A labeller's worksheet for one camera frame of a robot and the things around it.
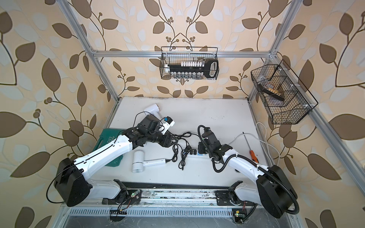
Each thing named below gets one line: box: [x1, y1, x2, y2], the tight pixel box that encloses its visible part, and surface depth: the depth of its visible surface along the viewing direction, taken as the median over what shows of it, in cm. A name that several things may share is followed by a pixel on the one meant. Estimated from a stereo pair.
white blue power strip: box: [186, 149, 211, 159], surface depth 88 cm
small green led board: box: [130, 189, 141, 199], surface depth 75 cm
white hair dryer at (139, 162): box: [131, 150, 171, 173], surface depth 84 cm
